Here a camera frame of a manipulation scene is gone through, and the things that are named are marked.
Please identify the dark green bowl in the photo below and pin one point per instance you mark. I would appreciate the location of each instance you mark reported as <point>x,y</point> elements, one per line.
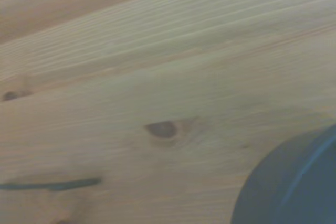
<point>294,182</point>

